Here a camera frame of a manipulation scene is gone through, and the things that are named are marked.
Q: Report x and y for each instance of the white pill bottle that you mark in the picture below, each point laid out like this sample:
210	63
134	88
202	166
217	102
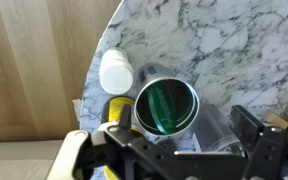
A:
115	73

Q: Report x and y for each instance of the cream sofa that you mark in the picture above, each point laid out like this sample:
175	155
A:
17	160

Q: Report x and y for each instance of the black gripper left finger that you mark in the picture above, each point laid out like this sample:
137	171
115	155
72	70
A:
125	116

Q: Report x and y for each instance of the green round lid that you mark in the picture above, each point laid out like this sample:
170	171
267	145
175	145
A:
162	106

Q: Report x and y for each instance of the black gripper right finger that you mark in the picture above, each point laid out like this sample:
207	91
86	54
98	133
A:
247	128

